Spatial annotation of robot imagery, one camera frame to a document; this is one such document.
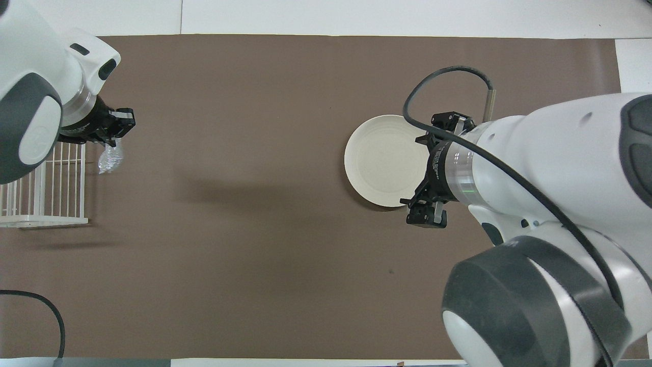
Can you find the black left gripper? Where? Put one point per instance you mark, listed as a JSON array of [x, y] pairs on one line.
[[94, 122]]

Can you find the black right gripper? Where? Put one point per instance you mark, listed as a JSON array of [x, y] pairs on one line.
[[439, 171]]

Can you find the clear plastic wrapper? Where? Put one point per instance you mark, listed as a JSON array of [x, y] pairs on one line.
[[109, 160]]

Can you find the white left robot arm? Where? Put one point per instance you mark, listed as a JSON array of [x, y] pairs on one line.
[[35, 66]]

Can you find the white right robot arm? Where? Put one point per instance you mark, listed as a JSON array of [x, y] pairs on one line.
[[550, 204]]

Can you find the cream round plate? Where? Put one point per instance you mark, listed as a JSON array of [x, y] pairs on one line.
[[382, 163]]

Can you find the brown table mat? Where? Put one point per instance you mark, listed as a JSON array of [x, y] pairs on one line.
[[254, 229]]

